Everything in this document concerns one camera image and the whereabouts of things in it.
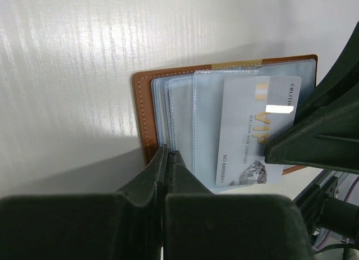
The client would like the brown leather card holder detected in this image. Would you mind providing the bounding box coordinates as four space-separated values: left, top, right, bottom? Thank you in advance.
132 54 317 193

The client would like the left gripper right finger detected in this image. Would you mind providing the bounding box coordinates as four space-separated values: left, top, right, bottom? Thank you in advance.
164 152 313 259

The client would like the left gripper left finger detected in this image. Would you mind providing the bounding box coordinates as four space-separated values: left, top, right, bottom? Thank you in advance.
1 147 168 259

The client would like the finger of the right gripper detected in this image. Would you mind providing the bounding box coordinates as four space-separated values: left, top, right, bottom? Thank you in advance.
265 28 358 174

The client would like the silver VIP card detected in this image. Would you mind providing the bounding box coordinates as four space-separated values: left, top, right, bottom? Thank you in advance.
216 76 302 187

